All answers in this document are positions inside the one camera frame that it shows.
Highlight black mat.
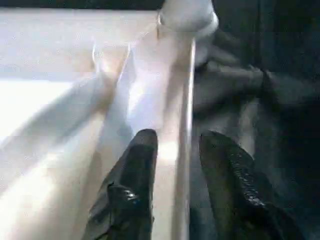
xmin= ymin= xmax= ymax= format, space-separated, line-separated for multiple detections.
xmin=0 ymin=0 xmax=320 ymax=240

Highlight white plastic table top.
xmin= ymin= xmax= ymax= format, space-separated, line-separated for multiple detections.
xmin=0 ymin=6 xmax=221 ymax=240

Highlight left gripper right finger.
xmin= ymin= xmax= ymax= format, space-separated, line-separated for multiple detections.
xmin=199 ymin=131 xmax=306 ymax=240

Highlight white plastic table leg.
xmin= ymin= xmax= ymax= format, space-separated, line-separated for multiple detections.
xmin=158 ymin=0 xmax=220 ymax=33

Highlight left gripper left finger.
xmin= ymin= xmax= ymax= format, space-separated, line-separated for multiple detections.
xmin=84 ymin=128 xmax=158 ymax=240

